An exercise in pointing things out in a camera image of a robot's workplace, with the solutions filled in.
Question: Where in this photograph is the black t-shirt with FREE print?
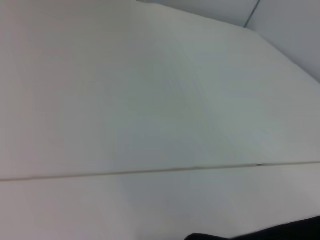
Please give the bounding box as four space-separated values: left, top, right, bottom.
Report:
184 215 320 240

